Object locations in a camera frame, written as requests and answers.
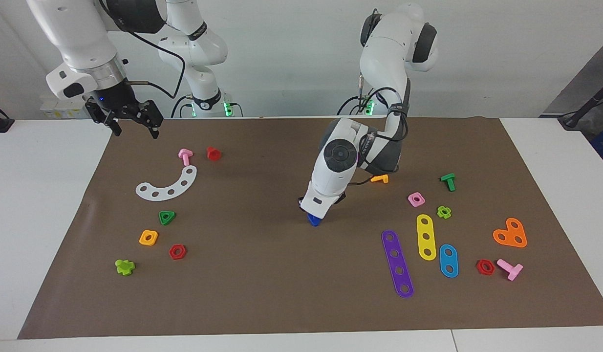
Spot white box stack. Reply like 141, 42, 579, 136
40, 98, 89, 119

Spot white curved five-hole plate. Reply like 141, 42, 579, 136
135, 165, 198, 201

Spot brown table mat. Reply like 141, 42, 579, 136
17, 116, 603, 340

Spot purple four-hole strip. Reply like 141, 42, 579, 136
381, 230, 414, 299

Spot yellow three-hole strip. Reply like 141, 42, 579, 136
416, 214, 437, 261

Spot blue two-hole strip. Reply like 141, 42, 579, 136
439, 244, 459, 279

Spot orange heart three-hole plate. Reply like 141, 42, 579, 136
493, 218, 528, 248

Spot black stand with tube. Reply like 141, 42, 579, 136
558, 81, 603, 130

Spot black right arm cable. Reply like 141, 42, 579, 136
99, 0, 186, 98

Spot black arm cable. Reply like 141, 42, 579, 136
350, 73, 410, 186
99, 0, 186, 98

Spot black base cable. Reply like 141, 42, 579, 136
171, 95, 192, 118
337, 95, 368, 116

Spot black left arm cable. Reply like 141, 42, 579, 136
350, 73, 410, 186

